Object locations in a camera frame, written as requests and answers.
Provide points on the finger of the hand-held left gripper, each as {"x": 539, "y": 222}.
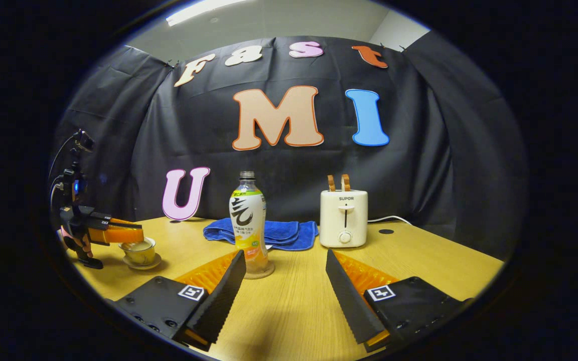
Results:
{"x": 118, "y": 235}
{"x": 126, "y": 223}

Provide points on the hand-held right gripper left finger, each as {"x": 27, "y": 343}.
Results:
{"x": 219, "y": 306}

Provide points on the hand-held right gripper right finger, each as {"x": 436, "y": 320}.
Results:
{"x": 349, "y": 301}

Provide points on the white teacup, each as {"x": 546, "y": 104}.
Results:
{"x": 141, "y": 256}

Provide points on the round brown coaster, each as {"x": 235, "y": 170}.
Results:
{"x": 266, "y": 273}

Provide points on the white label water bottle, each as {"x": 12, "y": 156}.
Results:
{"x": 248, "y": 220}

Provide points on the white saucer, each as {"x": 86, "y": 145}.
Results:
{"x": 153, "y": 263}

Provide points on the cream white toaster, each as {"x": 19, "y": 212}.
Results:
{"x": 343, "y": 218}

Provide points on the blue towel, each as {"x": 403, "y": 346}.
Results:
{"x": 284, "y": 233}

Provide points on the toast bread slice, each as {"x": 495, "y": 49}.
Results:
{"x": 345, "y": 182}
{"x": 331, "y": 183}

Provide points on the black backdrop cloth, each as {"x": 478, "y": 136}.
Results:
{"x": 444, "y": 150}

